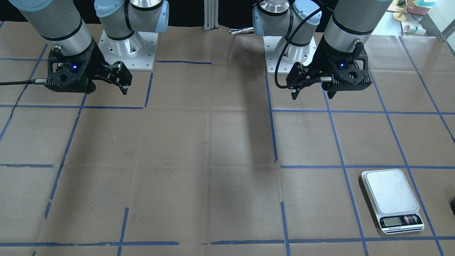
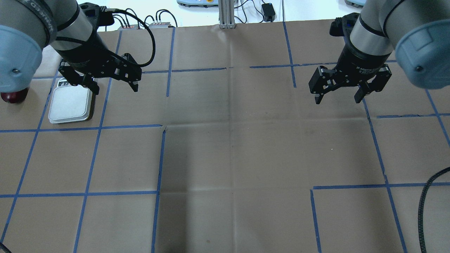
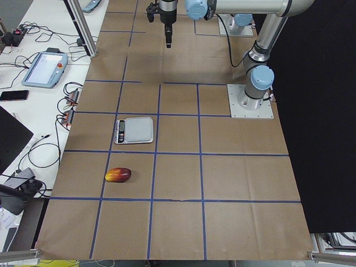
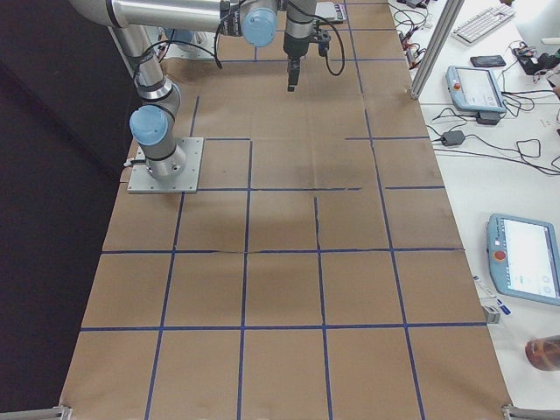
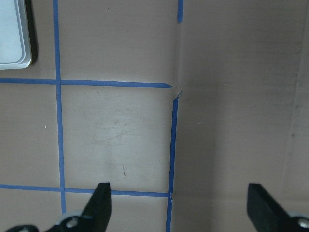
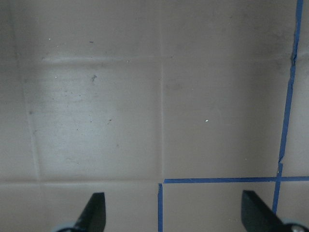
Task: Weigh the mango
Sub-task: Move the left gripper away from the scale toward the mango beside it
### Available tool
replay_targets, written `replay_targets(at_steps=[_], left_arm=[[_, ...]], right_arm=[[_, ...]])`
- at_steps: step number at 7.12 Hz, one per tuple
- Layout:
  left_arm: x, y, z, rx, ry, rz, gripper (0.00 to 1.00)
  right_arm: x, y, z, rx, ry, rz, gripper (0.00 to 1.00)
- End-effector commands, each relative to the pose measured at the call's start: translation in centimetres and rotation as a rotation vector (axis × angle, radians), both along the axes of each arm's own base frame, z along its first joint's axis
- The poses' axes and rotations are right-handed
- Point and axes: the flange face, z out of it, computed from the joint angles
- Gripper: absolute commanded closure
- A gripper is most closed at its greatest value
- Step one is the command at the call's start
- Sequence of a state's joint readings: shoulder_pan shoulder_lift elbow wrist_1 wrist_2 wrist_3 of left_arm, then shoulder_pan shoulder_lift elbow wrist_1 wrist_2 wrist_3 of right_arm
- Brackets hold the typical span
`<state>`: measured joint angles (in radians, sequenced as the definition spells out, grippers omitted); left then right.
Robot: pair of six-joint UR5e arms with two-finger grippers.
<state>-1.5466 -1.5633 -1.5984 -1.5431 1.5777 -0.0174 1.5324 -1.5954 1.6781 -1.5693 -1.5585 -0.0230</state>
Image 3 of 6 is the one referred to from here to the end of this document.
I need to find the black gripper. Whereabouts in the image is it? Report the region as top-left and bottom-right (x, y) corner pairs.
(146, 0), (177, 48)

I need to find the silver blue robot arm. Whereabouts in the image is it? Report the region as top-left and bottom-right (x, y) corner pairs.
(146, 1), (253, 48)
(185, 0), (313, 111)

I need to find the red yellow mango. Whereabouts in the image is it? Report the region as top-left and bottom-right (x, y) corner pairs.
(105, 167), (131, 182)

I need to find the silver digital kitchen scale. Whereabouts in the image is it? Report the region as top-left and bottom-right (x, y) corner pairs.
(114, 117), (154, 145)

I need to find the upper orange usb hub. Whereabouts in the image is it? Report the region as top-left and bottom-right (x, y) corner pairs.
(66, 89), (80, 106)

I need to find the orange usb hub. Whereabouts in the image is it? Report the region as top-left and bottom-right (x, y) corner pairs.
(66, 89), (80, 106)
(61, 109), (75, 127)

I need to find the blue teach pendant tablet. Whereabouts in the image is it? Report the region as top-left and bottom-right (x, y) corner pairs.
(21, 52), (68, 88)

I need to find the lower orange usb hub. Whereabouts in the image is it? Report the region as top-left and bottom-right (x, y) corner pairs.
(61, 109), (75, 127)

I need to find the brown paper table cover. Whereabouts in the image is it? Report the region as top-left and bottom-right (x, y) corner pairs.
(36, 1), (312, 260)

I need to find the black smartphone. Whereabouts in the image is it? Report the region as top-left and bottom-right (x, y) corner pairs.
(0, 90), (29, 101)

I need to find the black laptop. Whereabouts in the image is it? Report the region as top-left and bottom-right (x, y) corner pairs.
(0, 107), (33, 173)

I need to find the grey adapter dock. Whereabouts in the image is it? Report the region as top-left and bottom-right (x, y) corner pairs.
(4, 167), (35, 189)

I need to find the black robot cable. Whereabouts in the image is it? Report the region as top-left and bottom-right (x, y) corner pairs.
(216, 13), (248, 68)

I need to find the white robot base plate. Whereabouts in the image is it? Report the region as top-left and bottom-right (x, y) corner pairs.
(227, 84), (274, 119)

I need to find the aluminium frame post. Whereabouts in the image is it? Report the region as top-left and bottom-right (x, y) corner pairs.
(64, 0), (97, 58)

